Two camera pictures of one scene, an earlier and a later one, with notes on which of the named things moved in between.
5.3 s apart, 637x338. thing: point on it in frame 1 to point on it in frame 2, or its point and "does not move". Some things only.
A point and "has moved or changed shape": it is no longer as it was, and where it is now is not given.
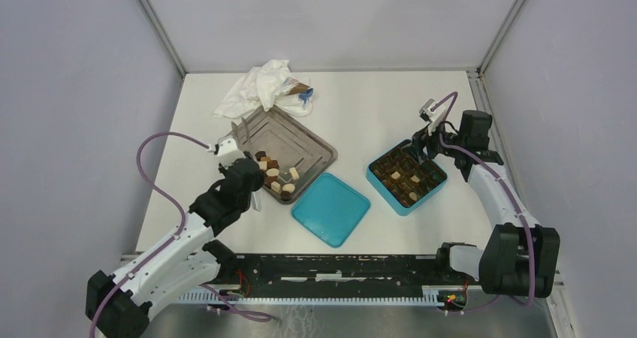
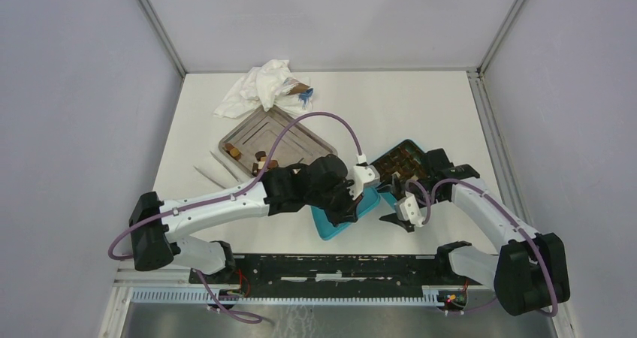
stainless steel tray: (291, 153) does not move
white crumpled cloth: (264, 87) does not move
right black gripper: (422, 139) to (390, 186)
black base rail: (336, 275) does not move
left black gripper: (260, 179) to (348, 213)
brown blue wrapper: (297, 88) does not move
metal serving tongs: (244, 143) has moved or changed shape
